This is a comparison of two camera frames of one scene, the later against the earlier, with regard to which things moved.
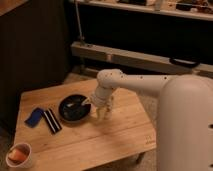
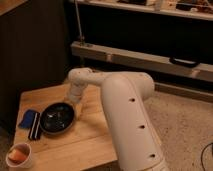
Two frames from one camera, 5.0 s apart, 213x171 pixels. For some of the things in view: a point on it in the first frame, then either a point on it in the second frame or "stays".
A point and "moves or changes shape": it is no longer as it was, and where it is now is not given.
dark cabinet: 34,52 stays
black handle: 184,63 stays
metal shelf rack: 164,35 stays
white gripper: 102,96 to 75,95
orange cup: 19,155 stays
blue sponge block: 35,117 to 27,119
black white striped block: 52,121 to 35,130
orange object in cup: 17,155 stays
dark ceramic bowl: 72,107 moves or changes shape
